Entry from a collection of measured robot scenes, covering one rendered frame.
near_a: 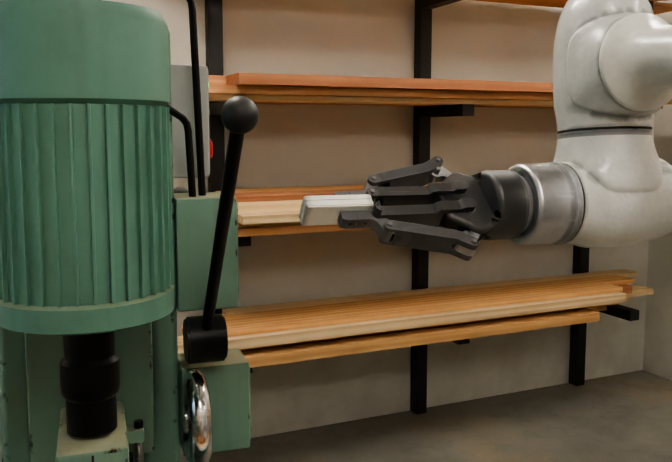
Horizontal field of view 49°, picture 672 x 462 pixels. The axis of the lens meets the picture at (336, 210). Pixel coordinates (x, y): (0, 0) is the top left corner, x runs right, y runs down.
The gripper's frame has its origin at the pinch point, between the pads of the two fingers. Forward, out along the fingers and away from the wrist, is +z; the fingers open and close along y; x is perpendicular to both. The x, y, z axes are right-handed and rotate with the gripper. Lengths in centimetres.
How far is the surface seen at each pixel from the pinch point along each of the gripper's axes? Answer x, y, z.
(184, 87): -14.7, 36.5, 10.4
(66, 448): -22.0, -11.6, 26.3
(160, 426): -42.0, -0.9, 15.4
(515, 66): -146, 219, -181
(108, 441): -22.2, -11.2, 22.3
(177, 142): -20.4, 31.2, 11.5
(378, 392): -258, 105, -105
